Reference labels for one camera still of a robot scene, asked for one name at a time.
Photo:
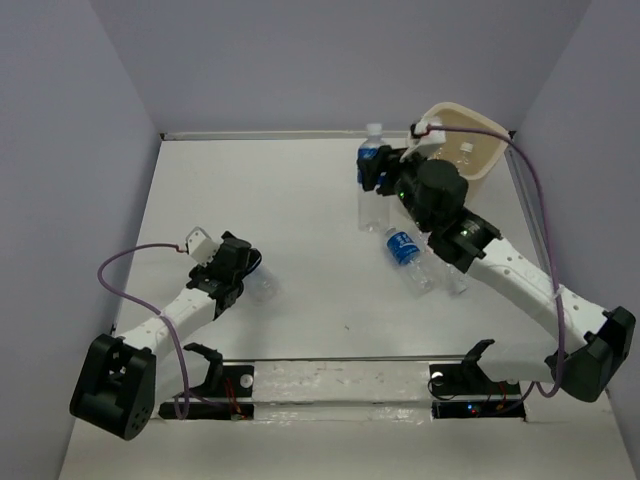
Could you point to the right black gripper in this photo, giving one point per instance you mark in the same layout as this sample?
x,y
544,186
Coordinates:
x,y
387,161

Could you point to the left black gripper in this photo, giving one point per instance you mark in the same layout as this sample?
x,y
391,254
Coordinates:
x,y
201,270

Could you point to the blue label bottle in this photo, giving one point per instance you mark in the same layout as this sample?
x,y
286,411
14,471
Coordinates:
x,y
409,261
261,285
373,209

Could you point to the clear unlabeled bottle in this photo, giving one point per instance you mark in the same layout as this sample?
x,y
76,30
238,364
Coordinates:
x,y
464,159
446,275

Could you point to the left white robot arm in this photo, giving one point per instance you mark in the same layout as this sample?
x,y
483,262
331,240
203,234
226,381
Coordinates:
x,y
123,377

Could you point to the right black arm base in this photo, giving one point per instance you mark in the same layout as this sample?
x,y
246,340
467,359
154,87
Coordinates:
x,y
469,394

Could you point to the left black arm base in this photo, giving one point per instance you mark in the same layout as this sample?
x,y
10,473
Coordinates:
x,y
220,395

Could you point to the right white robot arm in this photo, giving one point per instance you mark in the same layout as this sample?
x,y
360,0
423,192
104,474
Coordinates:
x,y
590,343

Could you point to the beige plastic bin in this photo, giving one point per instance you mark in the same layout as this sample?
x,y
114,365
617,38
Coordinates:
x,y
487,149

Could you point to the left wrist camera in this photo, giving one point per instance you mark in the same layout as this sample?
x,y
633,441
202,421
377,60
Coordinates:
x,y
200,246

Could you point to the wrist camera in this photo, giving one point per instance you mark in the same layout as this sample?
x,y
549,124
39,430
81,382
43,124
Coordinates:
x,y
423,139
200,246

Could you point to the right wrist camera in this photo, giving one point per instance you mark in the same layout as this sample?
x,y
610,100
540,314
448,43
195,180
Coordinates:
x,y
423,139

